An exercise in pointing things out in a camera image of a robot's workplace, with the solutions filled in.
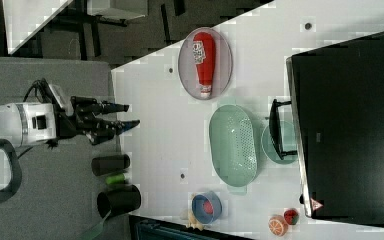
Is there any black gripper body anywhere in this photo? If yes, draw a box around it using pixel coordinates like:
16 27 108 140
48 84 104 145

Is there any peeled banana toy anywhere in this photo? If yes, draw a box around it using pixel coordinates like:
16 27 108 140
180 209 204 231

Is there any red strawberry toy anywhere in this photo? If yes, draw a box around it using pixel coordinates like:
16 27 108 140
283 209 299 225

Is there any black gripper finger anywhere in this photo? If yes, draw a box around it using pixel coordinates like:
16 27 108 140
104 120 140 135
102 103 129 114

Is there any red ketchup bottle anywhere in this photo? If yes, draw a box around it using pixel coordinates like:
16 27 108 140
192 32 216 99

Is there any blue bowl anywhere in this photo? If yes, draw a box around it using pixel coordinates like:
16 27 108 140
191 191 222 224

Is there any green oval strainer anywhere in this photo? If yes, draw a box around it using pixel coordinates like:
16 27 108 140
209 105 258 195

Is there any black arm mount ring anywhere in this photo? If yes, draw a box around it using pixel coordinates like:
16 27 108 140
0 139 23 205

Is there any black toaster oven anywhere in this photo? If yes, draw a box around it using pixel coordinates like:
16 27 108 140
269 31 384 227

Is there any upper black cylinder post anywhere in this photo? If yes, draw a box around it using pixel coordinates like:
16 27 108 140
91 154 131 176

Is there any green mug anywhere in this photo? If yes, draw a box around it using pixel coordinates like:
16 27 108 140
261 120 298 165

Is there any orange slice toy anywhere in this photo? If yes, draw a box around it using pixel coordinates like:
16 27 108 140
268 215 288 236

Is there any lower black cylinder post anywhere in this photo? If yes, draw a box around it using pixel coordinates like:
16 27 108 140
97 185 142 218

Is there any grey round plate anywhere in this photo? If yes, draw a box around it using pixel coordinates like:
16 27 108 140
178 27 233 100

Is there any black cylinder post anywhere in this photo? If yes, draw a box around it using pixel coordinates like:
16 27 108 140
91 154 131 176
97 185 142 218

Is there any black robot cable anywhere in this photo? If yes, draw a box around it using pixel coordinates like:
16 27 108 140
22 79 53 104

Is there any green marker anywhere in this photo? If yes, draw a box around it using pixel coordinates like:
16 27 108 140
105 173 126 185

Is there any pink toy in bowl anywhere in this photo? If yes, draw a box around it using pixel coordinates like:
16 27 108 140
203 201 213 214

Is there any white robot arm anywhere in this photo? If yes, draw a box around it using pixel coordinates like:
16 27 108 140
0 79 140 148

